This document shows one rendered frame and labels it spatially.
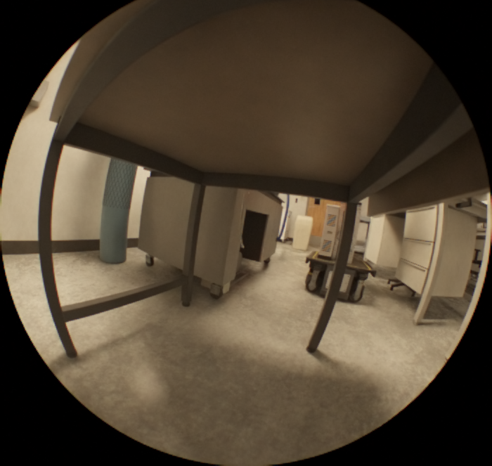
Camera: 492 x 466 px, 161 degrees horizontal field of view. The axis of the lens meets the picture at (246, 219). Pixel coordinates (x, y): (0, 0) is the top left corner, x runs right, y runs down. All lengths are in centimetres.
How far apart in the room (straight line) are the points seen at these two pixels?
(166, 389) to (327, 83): 72
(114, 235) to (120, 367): 97
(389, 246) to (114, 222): 277
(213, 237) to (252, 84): 79
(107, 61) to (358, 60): 22
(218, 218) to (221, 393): 76
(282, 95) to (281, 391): 72
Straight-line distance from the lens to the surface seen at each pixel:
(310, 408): 64
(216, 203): 91
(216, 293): 104
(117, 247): 141
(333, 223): 138
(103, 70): 19
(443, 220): 136
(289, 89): 24
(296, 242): 356
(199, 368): 66
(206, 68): 23
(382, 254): 238
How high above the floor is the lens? 52
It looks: 2 degrees down
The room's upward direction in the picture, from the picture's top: 9 degrees clockwise
